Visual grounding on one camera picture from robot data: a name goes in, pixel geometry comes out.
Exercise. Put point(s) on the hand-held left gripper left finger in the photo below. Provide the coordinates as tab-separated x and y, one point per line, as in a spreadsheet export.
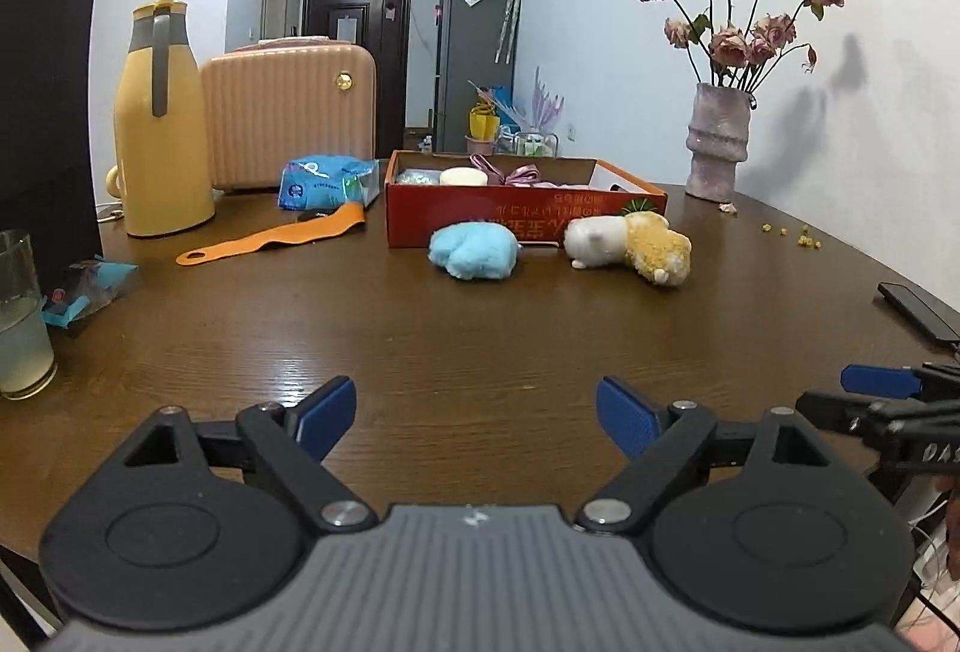
330	413

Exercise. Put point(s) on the blue snack packet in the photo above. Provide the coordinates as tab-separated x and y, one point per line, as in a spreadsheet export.
90	288

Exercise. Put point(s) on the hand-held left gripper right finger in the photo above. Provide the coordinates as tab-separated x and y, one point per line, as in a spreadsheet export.
626	413

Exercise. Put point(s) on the orange cardboard box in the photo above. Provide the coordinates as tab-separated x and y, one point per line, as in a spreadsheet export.
480	218

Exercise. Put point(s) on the drinking glass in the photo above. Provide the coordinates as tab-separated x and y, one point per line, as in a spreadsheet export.
22	329

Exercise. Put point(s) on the pink ceramic vase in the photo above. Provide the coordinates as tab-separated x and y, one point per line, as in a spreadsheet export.
716	145

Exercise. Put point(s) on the scattered yellow crumbs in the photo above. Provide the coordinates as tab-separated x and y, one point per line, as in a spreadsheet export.
806	239

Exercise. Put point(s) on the white umbrella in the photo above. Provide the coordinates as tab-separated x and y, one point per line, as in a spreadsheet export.
508	21

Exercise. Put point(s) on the clear plastic bag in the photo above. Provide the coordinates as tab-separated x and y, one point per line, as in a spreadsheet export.
417	178

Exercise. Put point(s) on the pink ribbon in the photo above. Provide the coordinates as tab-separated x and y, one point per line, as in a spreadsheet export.
510	173

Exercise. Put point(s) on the dried pink roses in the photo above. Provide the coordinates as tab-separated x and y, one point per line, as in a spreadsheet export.
731	40

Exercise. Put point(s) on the blue tissue packet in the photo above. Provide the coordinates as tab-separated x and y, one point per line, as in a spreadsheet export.
322	183

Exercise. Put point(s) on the dark entrance door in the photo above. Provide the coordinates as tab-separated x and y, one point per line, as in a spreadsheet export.
360	59

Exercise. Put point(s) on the white round sponge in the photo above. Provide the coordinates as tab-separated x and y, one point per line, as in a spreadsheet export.
461	177

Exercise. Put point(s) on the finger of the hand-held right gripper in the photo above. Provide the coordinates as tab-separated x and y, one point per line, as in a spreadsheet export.
836	408
881	380

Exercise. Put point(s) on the black paper bag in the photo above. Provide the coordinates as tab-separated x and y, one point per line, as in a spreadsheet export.
45	134

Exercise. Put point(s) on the white and yellow plush toy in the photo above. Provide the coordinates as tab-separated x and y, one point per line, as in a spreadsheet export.
622	243

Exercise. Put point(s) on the black phone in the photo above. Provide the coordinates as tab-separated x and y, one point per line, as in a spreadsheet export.
919	313

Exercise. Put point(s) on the yellow bag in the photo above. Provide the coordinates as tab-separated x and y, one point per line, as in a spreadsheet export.
484	121

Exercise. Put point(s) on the grey refrigerator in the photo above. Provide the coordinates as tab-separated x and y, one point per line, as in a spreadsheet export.
469	67

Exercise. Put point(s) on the blue plush toy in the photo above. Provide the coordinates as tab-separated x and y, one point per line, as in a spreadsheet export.
476	250

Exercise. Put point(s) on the pink ribbed suitcase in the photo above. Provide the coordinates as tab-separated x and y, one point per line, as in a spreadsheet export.
289	119

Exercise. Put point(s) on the pink frilly decoration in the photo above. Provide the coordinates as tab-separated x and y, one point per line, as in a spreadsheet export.
546	100

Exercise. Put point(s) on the yellow thermos jug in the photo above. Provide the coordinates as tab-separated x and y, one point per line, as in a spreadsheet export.
161	157

